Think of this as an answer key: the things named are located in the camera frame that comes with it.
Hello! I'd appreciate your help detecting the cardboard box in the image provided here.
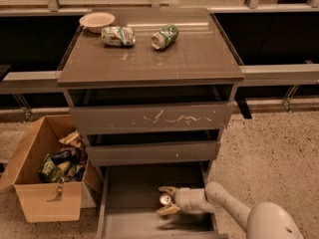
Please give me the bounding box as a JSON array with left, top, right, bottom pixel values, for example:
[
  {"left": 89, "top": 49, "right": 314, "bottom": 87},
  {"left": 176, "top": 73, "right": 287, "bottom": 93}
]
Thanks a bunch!
[{"left": 0, "top": 115, "right": 102, "bottom": 223}]

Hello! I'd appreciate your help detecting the beige bowl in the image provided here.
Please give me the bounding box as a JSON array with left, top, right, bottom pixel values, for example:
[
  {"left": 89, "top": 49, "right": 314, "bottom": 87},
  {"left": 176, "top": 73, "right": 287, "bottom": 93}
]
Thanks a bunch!
[{"left": 79, "top": 12, "right": 115, "bottom": 34}]

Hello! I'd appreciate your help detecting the metal window rail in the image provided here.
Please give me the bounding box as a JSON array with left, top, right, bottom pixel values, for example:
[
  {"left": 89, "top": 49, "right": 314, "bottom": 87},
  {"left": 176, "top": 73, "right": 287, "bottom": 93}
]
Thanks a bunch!
[{"left": 0, "top": 64, "right": 319, "bottom": 95}]

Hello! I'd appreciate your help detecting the grey open bottom drawer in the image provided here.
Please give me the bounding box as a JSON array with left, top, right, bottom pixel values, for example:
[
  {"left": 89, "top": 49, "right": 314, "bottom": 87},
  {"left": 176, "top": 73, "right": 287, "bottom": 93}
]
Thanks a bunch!
[{"left": 97, "top": 162, "right": 228, "bottom": 239}]

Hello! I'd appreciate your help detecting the dark bottle in box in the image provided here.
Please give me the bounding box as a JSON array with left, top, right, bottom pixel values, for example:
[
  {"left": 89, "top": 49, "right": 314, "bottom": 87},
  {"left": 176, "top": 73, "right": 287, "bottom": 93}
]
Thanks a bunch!
[{"left": 51, "top": 149, "right": 72, "bottom": 165}]

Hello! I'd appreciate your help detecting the crumpled white green can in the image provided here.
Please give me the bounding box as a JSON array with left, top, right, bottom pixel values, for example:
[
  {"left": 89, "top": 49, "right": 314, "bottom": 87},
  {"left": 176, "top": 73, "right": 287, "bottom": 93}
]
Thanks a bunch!
[{"left": 101, "top": 26, "right": 136, "bottom": 47}]

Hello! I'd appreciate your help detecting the tan snack bag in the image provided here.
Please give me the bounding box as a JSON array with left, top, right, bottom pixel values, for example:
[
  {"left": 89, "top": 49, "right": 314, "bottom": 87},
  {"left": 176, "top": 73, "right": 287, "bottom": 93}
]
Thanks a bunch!
[{"left": 59, "top": 130, "right": 85, "bottom": 149}]

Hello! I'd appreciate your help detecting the orange soda can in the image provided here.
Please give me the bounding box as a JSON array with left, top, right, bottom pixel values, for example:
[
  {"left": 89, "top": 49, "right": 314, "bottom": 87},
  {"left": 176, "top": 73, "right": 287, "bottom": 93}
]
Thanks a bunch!
[{"left": 159, "top": 193, "right": 172, "bottom": 205}]

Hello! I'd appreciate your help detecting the grey top drawer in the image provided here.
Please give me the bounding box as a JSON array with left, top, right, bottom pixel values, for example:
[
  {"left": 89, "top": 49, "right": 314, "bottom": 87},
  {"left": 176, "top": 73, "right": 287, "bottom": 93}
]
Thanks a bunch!
[{"left": 70, "top": 103, "right": 233, "bottom": 134}]

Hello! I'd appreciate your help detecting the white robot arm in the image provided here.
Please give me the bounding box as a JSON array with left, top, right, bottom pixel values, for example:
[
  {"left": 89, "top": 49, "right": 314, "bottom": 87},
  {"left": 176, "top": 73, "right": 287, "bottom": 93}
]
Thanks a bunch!
[{"left": 157, "top": 181, "right": 304, "bottom": 239}]

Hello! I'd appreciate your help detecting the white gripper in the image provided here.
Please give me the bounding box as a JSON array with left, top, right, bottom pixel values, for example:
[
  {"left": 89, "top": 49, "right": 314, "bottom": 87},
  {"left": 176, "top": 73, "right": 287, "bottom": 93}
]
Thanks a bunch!
[{"left": 157, "top": 186, "right": 192, "bottom": 216}]

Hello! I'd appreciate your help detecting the green soda can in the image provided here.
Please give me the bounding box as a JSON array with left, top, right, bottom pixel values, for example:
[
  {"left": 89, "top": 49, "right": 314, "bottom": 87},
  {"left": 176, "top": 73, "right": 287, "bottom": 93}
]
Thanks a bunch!
[{"left": 151, "top": 24, "right": 179, "bottom": 50}]

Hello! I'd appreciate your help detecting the grey drawer cabinet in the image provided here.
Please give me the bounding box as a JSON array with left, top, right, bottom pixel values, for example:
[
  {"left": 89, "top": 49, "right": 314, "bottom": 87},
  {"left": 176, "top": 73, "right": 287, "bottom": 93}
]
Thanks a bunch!
[{"left": 57, "top": 7, "right": 245, "bottom": 239}]

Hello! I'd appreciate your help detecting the grey middle drawer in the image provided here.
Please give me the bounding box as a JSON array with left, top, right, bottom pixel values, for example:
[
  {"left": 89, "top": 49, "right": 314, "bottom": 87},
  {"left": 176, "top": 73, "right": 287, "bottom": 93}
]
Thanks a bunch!
[{"left": 87, "top": 140, "right": 220, "bottom": 166}]

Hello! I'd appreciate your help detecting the green snack bag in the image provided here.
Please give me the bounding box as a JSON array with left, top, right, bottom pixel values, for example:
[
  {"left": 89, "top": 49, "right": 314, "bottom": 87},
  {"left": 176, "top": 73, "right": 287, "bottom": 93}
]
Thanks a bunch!
[{"left": 39, "top": 154, "right": 68, "bottom": 183}]

